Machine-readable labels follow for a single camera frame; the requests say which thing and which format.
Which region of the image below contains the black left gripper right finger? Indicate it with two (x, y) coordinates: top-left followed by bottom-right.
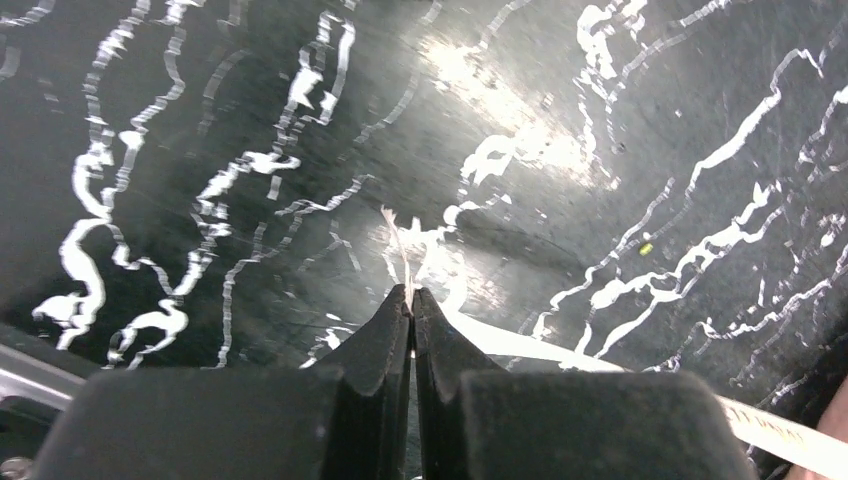
(413, 289), (754, 479)

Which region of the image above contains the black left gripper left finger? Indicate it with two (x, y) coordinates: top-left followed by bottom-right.
(31, 286), (411, 479)

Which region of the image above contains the beige printed ribbon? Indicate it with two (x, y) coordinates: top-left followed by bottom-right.
(380, 205), (848, 480)

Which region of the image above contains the pink wrapping paper sheet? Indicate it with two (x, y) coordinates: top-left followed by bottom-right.
(784, 380), (847, 480)

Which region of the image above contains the aluminium rail frame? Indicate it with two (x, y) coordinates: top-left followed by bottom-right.
(1, 325), (99, 479)

